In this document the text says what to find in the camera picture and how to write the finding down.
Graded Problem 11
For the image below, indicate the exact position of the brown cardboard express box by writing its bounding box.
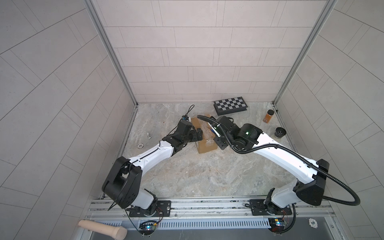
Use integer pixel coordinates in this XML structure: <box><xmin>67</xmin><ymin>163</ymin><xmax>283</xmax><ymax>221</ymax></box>
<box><xmin>192</xmin><ymin>117</ymin><xmax>218</xmax><ymax>154</ymax></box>

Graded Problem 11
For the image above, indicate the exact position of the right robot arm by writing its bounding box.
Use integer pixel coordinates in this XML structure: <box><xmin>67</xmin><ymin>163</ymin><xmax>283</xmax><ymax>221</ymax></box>
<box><xmin>210</xmin><ymin>116</ymin><xmax>329</xmax><ymax>209</ymax></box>

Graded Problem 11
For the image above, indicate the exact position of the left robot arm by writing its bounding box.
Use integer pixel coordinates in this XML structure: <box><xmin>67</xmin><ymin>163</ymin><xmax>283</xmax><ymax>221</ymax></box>
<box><xmin>102</xmin><ymin>120</ymin><xmax>203</xmax><ymax>214</ymax></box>

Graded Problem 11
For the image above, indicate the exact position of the black white chessboard box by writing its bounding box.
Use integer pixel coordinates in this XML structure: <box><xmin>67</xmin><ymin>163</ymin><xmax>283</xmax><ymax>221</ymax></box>
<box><xmin>214</xmin><ymin>97</ymin><xmax>248</xmax><ymax>116</ymax></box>

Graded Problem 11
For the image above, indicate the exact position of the orange spice bottle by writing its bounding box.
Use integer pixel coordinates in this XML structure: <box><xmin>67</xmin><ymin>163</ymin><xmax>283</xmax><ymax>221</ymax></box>
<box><xmin>263</xmin><ymin>110</ymin><xmax>275</xmax><ymax>123</ymax></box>

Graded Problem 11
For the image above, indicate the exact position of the white spice jar black lid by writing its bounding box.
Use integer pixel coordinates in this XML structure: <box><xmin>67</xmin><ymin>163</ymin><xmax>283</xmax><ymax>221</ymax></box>
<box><xmin>275</xmin><ymin>127</ymin><xmax>287</xmax><ymax>139</ymax></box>

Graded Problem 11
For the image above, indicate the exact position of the left green circuit board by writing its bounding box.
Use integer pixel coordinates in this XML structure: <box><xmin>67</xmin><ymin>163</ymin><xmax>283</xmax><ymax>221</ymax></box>
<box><xmin>140</xmin><ymin>220</ymin><xmax>158</xmax><ymax>231</ymax></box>

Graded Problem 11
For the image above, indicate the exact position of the green circuit board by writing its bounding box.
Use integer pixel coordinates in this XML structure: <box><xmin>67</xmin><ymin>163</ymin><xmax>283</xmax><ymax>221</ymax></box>
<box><xmin>268</xmin><ymin>218</ymin><xmax>286</xmax><ymax>233</ymax></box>
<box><xmin>140</xmin><ymin>220</ymin><xmax>158</xmax><ymax>231</ymax></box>

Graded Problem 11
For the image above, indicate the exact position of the right green circuit board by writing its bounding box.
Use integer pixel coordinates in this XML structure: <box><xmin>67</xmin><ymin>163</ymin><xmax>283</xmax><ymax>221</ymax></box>
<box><xmin>268</xmin><ymin>218</ymin><xmax>286</xmax><ymax>233</ymax></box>

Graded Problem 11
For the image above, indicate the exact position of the white round sticker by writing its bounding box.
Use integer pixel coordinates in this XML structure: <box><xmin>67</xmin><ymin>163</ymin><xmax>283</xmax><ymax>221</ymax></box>
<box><xmin>309</xmin><ymin>218</ymin><xmax>318</xmax><ymax>229</ymax></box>

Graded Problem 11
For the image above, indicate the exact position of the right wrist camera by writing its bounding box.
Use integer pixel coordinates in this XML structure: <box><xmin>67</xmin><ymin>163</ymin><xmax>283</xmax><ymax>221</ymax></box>
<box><xmin>209</xmin><ymin>124</ymin><xmax>221</xmax><ymax>137</ymax></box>

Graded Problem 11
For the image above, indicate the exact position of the black corrugated cable conduit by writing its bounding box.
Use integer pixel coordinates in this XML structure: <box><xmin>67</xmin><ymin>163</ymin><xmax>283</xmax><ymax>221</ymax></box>
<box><xmin>196</xmin><ymin>114</ymin><xmax>361</xmax><ymax>207</ymax></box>

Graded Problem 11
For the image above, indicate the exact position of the aluminium mounting rail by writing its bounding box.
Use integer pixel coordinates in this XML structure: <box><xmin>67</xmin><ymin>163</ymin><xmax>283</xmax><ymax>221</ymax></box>
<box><xmin>85</xmin><ymin>196</ymin><xmax>335</xmax><ymax>221</ymax></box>

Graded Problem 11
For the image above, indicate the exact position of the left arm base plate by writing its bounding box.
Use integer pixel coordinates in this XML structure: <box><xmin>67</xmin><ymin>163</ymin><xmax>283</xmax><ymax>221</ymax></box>
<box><xmin>127</xmin><ymin>201</ymin><xmax>172</xmax><ymax>218</ymax></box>

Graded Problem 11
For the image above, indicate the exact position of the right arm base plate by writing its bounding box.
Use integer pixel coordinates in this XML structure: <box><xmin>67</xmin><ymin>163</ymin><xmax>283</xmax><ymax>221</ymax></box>
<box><xmin>247</xmin><ymin>199</ymin><xmax>293</xmax><ymax>216</ymax></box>

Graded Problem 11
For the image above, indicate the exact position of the wooden handle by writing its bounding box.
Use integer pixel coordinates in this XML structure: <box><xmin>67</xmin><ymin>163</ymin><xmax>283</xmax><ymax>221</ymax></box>
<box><xmin>78</xmin><ymin>220</ymin><xmax>128</xmax><ymax>240</ymax></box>

